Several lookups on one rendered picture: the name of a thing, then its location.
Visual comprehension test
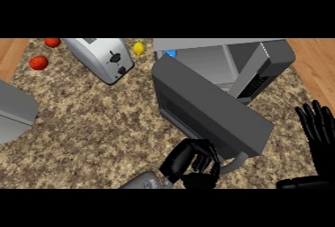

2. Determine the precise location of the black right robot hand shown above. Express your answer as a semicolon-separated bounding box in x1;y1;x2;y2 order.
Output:
274;99;335;190

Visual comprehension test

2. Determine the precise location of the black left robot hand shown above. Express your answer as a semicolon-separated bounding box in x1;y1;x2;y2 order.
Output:
157;137;221;190

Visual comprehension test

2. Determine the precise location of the dark grey microwave door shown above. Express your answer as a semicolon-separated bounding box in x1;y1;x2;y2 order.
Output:
150;53;275;176

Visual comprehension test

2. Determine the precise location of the grey microwave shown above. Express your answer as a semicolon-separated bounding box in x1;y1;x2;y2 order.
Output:
151;38;296;105

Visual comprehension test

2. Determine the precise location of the silver toaster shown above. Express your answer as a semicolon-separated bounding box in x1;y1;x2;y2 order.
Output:
60;38;135;86

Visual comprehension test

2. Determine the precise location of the yellow lemon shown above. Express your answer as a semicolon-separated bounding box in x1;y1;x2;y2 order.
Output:
131;41;147;56

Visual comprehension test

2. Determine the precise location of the red tomato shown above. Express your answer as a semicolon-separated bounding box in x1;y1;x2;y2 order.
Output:
27;55;50;71
42;38;63;49

